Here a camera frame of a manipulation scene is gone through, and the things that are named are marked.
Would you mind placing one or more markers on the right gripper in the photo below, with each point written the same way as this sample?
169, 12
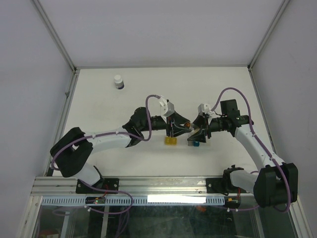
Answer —
202, 122

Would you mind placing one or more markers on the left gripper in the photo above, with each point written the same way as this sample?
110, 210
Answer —
175, 130

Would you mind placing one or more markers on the clear bottle gold cap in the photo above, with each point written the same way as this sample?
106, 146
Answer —
191, 128

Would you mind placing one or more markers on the weekly pill organizer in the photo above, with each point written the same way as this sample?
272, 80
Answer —
172, 141

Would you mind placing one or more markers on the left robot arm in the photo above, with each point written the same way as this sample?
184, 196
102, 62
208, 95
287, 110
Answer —
70, 154

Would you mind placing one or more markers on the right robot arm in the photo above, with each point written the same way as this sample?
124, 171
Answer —
276, 181

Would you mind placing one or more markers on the white cap pill bottle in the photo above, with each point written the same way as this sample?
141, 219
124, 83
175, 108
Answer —
119, 83

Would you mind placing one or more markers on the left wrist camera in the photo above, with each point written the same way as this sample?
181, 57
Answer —
166, 107

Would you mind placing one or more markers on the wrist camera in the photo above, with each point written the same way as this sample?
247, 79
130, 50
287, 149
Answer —
166, 107
205, 110

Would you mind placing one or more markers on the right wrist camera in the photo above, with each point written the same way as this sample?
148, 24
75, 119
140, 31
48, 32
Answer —
205, 110

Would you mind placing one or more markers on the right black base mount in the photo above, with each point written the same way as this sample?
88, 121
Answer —
226, 185

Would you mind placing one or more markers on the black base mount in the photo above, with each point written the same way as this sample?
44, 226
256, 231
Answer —
106, 185
226, 185

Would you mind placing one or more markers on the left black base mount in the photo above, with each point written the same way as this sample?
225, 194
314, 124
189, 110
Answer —
106, 185

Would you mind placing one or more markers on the aluminium mounting rail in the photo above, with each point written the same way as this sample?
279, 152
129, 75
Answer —
136, 186

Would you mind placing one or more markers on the right aluminium frame post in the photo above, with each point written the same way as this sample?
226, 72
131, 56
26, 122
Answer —
283, 6

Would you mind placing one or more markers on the aluminium frame post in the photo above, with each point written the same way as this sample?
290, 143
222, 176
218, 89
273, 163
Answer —
283, 6
53, 33

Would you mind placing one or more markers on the slotted cable duct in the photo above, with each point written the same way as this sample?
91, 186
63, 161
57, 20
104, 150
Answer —
151, 200

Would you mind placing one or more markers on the left aluminium frame post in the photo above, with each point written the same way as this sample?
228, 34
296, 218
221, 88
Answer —
53, 33

